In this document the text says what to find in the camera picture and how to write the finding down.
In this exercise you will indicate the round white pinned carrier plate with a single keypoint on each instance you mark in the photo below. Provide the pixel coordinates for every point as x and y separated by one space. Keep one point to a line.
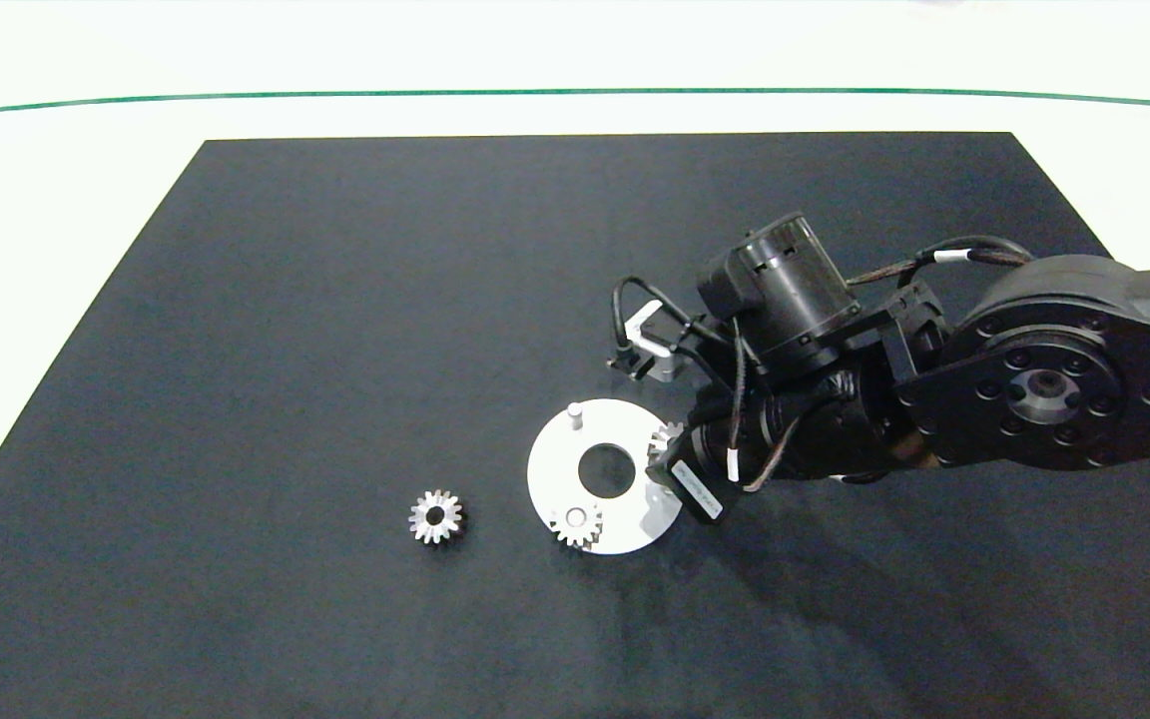
555 469

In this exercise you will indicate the dark rectangular work mat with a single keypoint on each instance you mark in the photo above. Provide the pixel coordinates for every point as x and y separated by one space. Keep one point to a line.
286 350

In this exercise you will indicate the small steel planetary gear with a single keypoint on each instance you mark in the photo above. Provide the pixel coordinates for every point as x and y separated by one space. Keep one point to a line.
667 436
421 517
591 526

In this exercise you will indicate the boxy shiny wrist camera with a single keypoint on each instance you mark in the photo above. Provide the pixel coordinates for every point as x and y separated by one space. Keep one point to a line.
647 340

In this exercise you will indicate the thin green tape strip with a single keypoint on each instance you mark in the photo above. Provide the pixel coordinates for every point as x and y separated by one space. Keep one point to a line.
575 92

